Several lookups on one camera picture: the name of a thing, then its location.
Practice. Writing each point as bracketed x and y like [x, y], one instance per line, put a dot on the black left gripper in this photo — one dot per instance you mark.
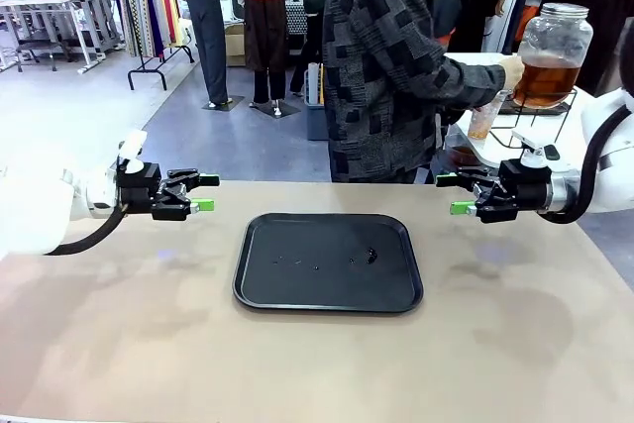
[138, 190]

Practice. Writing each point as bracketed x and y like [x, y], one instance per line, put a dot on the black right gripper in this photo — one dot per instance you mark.
[525, 190]

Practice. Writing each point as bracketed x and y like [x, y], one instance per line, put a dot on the tall clear plastic cup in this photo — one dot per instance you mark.
[483, 121]

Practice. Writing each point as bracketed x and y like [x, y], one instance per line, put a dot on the glass tea dispenser jar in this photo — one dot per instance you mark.
[555, 46]

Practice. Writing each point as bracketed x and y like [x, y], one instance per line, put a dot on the person's right forearm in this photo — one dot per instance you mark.
[470, 81]

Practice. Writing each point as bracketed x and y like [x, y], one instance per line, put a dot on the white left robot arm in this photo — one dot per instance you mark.
[44, 215]

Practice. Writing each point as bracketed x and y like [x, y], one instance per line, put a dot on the person's right hand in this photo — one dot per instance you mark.
[512, 71]

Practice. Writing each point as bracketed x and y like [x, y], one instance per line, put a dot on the white side table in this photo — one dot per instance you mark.
[491, 151]

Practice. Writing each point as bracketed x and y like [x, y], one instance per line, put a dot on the black clothes rack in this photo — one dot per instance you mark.
[148, 71]

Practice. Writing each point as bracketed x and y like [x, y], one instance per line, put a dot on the cardboard box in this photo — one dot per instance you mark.
[234, 46]

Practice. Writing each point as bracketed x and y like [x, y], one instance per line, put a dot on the person in grey patchwork jacket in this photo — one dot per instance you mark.
[376, 71]

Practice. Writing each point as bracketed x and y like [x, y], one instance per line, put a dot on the mannequin in dark trousers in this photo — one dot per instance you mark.
[208, 22]

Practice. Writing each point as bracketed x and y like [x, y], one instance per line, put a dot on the black plastic serving tray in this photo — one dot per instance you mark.
[327, 284]

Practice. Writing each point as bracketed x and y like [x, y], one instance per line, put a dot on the mannequin in plaid shirt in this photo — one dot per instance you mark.
[265, 22]

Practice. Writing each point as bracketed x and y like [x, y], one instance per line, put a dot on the hanging colourful fabrics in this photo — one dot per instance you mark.
[143, 2]

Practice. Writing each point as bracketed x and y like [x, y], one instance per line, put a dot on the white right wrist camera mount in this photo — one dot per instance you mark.
[535, 150]

